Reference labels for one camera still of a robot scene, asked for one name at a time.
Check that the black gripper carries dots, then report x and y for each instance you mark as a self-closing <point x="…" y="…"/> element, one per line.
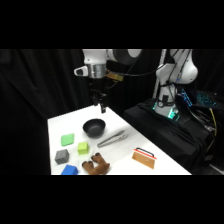
<point x="97" y="87"/>

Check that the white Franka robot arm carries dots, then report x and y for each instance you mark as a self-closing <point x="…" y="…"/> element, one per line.
<point x="96" y="57"/>

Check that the black bowl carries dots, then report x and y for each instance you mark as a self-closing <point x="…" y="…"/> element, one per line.
<point x="94" y="128"/>

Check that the metal tongs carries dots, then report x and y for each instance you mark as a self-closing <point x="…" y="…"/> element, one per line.
<point x="111" y="139"/>

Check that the lime green cube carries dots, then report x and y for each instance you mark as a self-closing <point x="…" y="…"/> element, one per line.
<point x="83" y="148"/>

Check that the flat green block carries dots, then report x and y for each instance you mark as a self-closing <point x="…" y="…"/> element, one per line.
<point x="67" y="139"/>

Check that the brown plush toy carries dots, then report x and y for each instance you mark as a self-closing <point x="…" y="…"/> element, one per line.
<point x="98" y="165"/>

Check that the grey block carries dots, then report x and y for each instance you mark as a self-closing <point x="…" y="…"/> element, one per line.
<point x="62" y="156"/>

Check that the black curtain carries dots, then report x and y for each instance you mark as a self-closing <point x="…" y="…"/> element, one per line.
<point x="36" y="86"/>

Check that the blue block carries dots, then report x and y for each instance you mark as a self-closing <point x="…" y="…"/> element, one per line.
<point x="69" y="170"/>

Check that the small green base light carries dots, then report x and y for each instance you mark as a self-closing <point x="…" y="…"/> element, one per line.
<point x="172" y="114"/>

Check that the black draped robot stand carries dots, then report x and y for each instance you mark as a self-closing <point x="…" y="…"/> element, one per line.
<point x="173" y="136"/>

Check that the cyan lit keyboard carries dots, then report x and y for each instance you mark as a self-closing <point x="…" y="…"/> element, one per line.
<point x="206" y="99"/>

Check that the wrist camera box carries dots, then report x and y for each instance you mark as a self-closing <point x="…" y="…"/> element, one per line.
<point x="114" y="76"/>

